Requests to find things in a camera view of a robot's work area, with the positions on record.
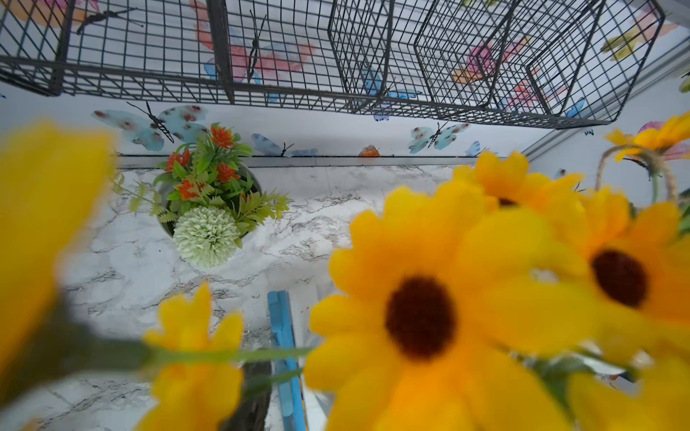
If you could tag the sunflower pot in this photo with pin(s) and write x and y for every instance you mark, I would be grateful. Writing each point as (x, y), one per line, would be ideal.
(503, 301)

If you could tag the red green flower pot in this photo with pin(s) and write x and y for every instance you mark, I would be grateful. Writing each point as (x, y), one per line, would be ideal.
(207, 198)

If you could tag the black wire wall basket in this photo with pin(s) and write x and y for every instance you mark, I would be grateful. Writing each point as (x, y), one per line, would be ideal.
(536, 64)

